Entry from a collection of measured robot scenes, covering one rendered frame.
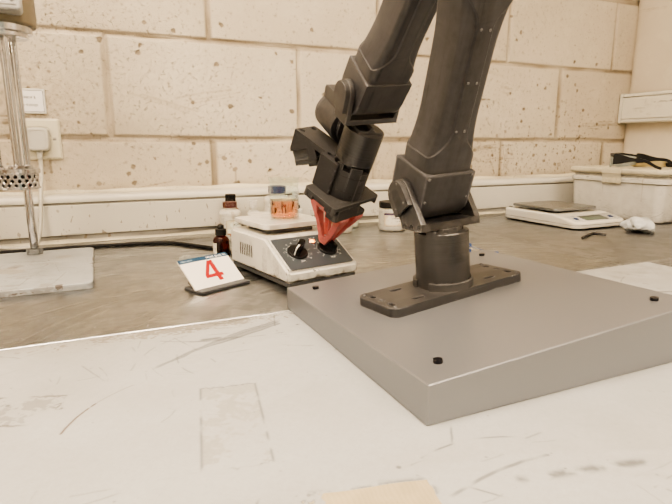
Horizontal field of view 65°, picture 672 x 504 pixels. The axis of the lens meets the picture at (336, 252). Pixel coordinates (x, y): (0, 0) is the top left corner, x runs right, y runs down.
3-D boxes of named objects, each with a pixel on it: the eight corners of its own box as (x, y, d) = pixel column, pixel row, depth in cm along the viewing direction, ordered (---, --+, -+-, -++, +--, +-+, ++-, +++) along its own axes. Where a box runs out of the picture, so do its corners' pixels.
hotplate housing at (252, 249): (358, 278, 85) (358, 229, 83) (288, 291, 77) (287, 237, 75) (288, 254, 102) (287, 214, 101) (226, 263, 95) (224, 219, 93)
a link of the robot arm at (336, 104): (301, 127, 80) (311, 49, 72) (351, 124, 84) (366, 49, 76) (332, 168, 72) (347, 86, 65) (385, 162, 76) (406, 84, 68)
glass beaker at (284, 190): (277, 218, 92) (276, 172, 90) (305, 220, 90) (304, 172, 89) (261, 223, 87) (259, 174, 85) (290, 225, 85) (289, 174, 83)
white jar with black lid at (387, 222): (374, 228, 134) (374, 200, 133) (398, 226, 136) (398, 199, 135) (385, 232, 128) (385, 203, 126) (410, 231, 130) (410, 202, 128)
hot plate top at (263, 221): (328, 224, 89) (328, 219, 89) (265, 231, 82) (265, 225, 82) (292, 216, 98) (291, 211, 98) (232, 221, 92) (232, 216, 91)
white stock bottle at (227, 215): (216, 240, 118) (214, 202, 116) (229, 236, 122) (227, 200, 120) (233, 242, 115) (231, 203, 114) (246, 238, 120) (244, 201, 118)
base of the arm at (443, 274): (352, 236, 58) (390, 244, 52) (479, 211, 68) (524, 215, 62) (356, 303, 60) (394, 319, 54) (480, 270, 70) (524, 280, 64)
